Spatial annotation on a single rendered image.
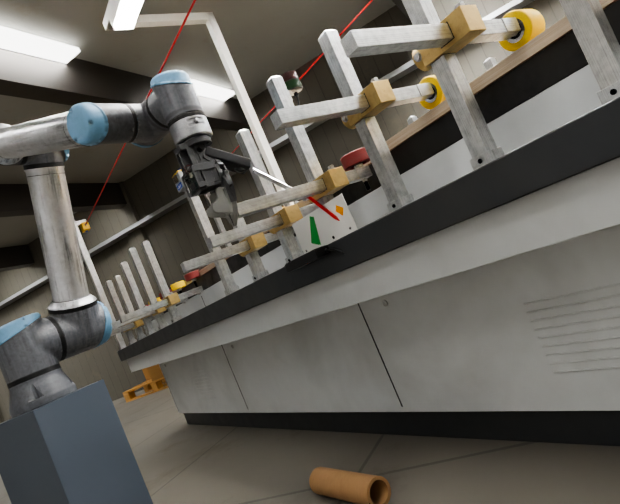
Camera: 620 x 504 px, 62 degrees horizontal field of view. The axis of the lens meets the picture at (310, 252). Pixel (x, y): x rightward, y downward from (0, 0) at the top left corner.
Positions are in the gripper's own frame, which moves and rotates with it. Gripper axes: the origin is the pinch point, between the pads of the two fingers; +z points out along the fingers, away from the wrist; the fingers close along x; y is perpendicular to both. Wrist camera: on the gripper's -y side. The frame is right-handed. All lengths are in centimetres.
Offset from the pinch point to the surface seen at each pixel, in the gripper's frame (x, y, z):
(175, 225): -675, -256, -146
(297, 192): 1.4, -18.1, -1.9
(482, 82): 40, -49, -6
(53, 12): -282, -71, -253
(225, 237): -23.5, -7.5, -0.5
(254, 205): 1.5, -5.2, -1.7
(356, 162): 2.6, -39.1, -5.1
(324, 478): -37, -14, 76
